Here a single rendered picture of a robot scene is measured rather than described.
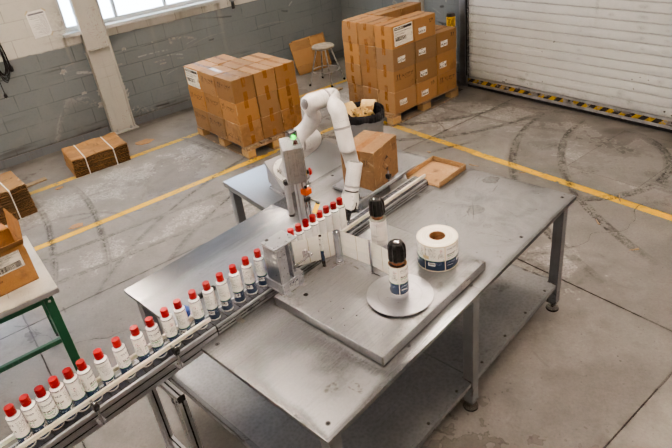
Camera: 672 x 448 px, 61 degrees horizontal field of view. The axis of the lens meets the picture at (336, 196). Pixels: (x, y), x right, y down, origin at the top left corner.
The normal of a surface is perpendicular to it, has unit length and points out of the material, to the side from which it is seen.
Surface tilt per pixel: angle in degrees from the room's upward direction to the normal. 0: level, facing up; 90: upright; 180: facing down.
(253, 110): 90
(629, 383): 0
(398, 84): 91
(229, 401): 1
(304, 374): 0
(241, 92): 90
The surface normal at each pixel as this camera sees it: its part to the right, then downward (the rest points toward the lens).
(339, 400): -0.11, -0.87
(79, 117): 0.62, 0.32
